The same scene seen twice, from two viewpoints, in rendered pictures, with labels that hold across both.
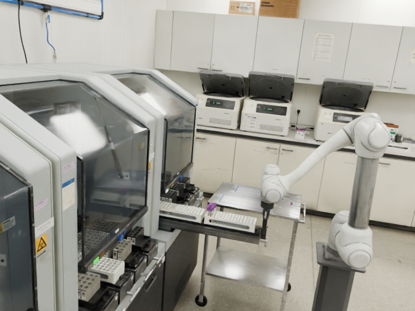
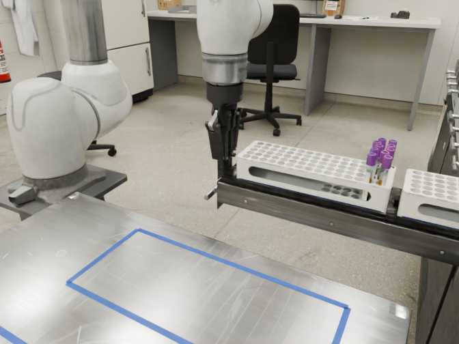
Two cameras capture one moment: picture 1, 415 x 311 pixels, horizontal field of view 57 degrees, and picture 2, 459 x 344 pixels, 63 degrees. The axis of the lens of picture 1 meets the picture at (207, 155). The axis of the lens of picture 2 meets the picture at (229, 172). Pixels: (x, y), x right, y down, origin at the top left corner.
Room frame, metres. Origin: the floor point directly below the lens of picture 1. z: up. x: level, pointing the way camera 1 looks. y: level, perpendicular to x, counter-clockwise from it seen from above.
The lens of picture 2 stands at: (2.75, -0.16, 1.18)
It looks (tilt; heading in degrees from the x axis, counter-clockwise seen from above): 27 degrees down; 195
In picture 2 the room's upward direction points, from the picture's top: straight up
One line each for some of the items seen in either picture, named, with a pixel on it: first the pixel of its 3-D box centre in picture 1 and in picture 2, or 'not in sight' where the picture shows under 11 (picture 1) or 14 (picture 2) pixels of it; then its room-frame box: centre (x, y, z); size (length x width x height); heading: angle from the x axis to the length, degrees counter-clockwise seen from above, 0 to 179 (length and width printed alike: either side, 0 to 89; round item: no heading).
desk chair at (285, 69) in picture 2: not in sight; (272, 67); (-0.55, -0.63, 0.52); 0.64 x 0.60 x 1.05; 8
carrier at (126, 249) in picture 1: (125, 251); not in sight; (1.60, 0.35, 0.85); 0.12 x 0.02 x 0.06; 168
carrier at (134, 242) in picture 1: (138, 236); not in sight; (1.75, 0.32, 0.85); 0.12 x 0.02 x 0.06; 168
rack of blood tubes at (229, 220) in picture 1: (230, 221); (312, 175); (2.06, -0.17, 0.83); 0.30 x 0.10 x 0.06; 78
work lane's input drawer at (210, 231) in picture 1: (207, 226); (378, 213); (2.09, -0.04, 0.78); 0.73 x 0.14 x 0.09; 78
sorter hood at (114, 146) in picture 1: (69, 161); not in sight; (1.58, 0.60, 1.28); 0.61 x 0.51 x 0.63; 168
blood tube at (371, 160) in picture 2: not in sight; (367, 182); (2.12, -0.07, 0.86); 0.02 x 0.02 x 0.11
